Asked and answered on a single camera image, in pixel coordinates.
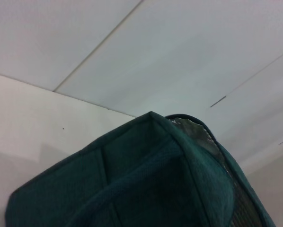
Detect dark teal zipper bag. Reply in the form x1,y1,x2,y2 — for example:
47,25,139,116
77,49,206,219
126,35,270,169
5,111,278,227

